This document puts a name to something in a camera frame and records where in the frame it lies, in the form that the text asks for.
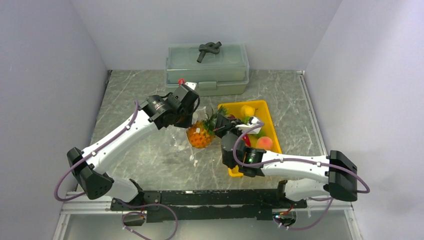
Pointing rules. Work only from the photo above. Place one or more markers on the dark knotted rubber tube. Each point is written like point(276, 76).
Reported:
point(210, 47)

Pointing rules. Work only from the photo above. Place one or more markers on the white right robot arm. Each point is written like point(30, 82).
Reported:
point(333, 175)

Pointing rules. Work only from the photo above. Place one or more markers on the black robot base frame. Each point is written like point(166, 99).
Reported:
point(167, 205)

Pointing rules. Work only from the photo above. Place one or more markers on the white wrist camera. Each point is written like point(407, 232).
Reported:
point(191, 85)
point(241, 126)

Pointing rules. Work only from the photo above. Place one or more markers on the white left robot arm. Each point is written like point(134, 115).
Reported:
point(90, 166)

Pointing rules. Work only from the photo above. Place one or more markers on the yellow toy pear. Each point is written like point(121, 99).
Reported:
point(247, 111)

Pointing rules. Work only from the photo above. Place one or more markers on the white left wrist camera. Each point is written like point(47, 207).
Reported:
point(191, 85)

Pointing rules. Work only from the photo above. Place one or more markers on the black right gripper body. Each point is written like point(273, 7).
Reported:
point(228, 128)

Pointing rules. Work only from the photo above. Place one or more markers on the red toy chili pepper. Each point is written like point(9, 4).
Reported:
point(247, 140)

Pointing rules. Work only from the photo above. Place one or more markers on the green translucent storage box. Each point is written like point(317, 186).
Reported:
point(226, 73)

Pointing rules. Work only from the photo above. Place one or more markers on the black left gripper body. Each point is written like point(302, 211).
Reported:
point(185, 118)

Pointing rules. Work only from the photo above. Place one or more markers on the orange toy pineapple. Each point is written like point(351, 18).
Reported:
point(201, 133)

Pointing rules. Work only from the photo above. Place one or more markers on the green toy grape bunch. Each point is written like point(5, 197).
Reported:
point(261, 133)

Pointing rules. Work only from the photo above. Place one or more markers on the yellow plastic tray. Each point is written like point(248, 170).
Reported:
point(263, 113)

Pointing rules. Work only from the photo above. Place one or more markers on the clear zip top bag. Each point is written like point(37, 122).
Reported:
point(176, 145)

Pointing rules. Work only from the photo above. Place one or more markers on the pink toy peach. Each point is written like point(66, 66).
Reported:
point(265, 143)

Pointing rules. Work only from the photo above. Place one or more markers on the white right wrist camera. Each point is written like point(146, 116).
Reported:
point(241, 126)

